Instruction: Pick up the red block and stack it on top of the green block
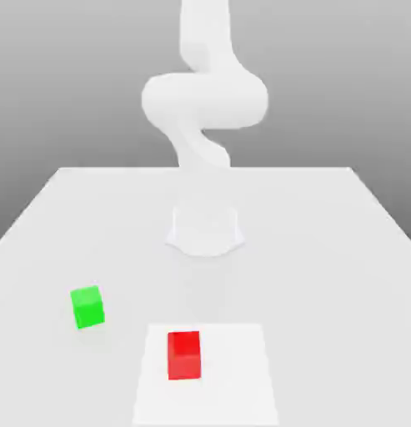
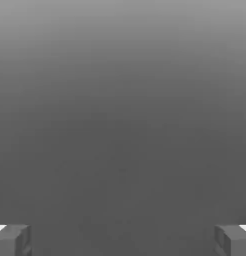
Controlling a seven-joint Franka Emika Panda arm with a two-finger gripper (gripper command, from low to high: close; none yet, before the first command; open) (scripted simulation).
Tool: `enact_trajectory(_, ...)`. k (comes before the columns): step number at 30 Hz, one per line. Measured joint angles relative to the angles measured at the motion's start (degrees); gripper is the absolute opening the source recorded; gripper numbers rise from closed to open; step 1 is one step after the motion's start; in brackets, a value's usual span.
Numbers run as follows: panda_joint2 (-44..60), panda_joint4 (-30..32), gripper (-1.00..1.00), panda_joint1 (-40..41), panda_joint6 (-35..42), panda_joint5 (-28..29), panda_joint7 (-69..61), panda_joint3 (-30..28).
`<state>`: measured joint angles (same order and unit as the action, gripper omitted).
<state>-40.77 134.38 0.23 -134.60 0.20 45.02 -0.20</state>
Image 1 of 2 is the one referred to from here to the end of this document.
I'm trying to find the small green cube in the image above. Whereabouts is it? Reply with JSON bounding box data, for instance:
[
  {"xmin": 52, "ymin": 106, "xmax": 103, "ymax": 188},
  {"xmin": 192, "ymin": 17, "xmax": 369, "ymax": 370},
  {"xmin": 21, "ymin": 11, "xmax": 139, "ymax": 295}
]
[{"xmin": 69, "ymin": 284, "xmax": 107, "ymax": 330}]

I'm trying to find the small red cube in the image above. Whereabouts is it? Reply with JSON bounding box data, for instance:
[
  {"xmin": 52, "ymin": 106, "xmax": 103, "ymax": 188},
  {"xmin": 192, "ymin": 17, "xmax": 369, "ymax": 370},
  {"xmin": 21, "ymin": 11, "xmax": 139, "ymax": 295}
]
[{"xmin": 167, "ymin": 330, "xmax": 203, "ymax": 381}]

